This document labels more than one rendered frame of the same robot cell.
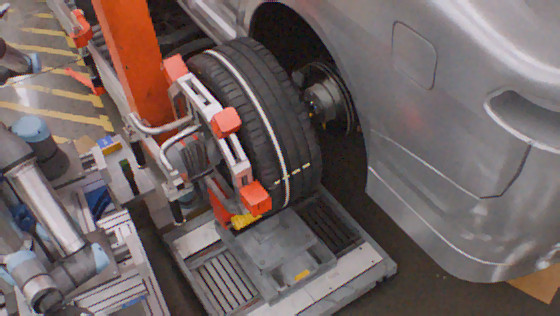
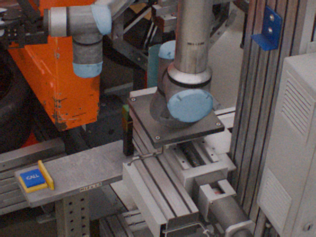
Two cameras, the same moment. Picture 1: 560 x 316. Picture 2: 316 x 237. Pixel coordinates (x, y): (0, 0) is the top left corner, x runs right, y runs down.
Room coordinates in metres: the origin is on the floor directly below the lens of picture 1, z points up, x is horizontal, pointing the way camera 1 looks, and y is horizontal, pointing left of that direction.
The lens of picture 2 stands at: (1.74, 2.49, 2.04)
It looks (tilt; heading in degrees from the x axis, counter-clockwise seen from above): 37 degrees down; 267
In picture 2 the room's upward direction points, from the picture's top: 4 degrees clockwise
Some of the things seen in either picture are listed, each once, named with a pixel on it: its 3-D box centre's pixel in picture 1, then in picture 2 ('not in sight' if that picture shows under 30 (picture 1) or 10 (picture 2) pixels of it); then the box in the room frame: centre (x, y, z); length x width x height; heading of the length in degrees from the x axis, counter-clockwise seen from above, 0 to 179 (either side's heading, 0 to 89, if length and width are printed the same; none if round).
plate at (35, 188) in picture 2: not in sight; (33, 181); (2.05, 0.81, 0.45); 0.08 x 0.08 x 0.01; 28
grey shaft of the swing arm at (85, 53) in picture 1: (88, 61); not in sight; (2.96, 1.08, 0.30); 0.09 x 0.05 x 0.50; 28
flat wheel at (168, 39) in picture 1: (161, 29); not in sight; (3.07, 0.61, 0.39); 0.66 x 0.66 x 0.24
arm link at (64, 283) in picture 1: (49, 290); not in sight; (0.84, 0.64, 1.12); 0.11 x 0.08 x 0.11; 126
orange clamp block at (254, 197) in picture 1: (255, 198); not in sight; (1.28, 0.09, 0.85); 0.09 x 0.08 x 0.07; 28
